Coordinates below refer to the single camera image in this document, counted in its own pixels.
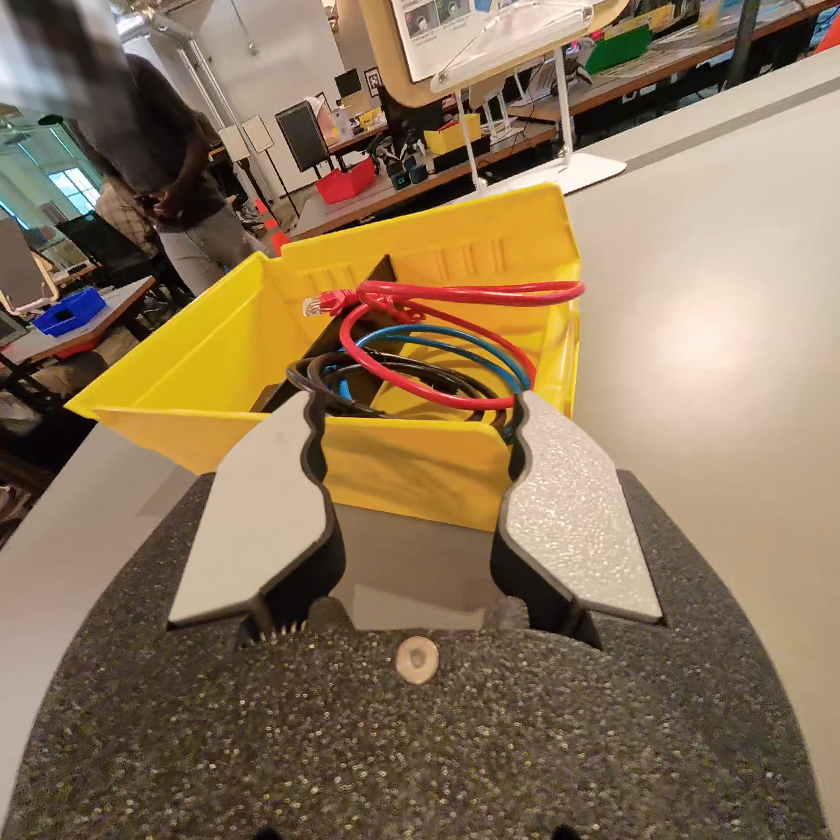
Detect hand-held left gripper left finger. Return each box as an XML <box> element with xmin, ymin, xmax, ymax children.
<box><xmin>167</xmin><ymin>392</ymin><xmax>347</xmax><ymax>643</ymax></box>

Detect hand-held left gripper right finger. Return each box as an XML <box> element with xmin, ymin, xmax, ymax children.
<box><xmin>490</xmin><ymin>392</ymin><xmax>664</xmax><ymax>649</ymax></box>

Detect large yellow plastic bin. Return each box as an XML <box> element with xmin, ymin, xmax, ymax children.
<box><xmin>64</xmin><ymin>182</ymin><xmax>584</xmax><ymax>532</ymax></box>

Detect red ethernet cable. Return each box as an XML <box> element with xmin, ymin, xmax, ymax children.
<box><xmin>302</xmin><ymin>279</ymin><xmax>586</xmax><ymax>413</ymax></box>

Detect small grey table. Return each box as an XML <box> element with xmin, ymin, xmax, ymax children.
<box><xmin>0</xmin><ymin>276</ymin><xmax>156</xmax><ymax>368</ymax></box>

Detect blue plastic bin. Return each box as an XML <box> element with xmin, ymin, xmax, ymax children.
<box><xmin>33</xmin><ymin>287</ymin><xmax>107</xmax><ymax>337</ymax></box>

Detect red plastic bin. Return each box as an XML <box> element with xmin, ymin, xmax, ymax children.
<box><xmin>315</xmin><ymin>156</ymin><xmax>376</xmax><ymax>204</ymax></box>

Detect long wooden workbench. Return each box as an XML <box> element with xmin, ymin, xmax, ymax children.
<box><xmin>289</xmin><ymin>118</ymin><xmax>559</xmax><ymax>240</ymax></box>
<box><xmin>525</xmin><ymin>0</ymin><xmax>840</xmax><ymax>126</ymax></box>

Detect white sheet stand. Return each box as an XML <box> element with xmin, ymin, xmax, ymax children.
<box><xmin>430</xmin><ymin>3</ymin><xmax>627</xmax><ymax>198</ymax></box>

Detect white board on stand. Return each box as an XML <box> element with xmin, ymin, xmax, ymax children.
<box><xmin>220</xmin><ymin>117</ymin><xmax>273</xmax><ymax>158</ymax></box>

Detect black display panel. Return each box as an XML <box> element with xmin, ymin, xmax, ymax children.
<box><xmin>276</xmin><ymin>101</ymin><xmax>329</xmax><ymax>173</ymax></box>

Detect small yellow plastic bin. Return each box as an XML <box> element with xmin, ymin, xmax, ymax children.
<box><xmin>423</xmin><ymin>121</ymin><xmax>483</xmax><ymax>155</ymax></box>

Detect green plastic bin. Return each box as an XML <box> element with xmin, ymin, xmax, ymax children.
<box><xmin>584</xmin><ymin>23</ymin><xmax>654</xmax><ymax>74</ymax></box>

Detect printed instruction sheet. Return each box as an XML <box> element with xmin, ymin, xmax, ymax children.
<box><xmin>390</xmin><ymin>0</ymin><xmax>592</xmax><ymax>83</ymax></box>

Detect grey lamp pole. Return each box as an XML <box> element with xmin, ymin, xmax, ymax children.
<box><xmin>725</xmin><ymin>0</ymin><xmax>763</xmax><ymax>86</ymax></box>

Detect black cable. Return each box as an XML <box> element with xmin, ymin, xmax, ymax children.
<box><xmin>285</xmin><ymin>351</ymin><xmax>516</xmax><ymax>431</ymax></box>

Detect blue ethernet cable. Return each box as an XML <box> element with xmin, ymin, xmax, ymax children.
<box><xmin>322</xmin><ymin>323</ymin><xmax>534</xmax><ymax>444</ymax></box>

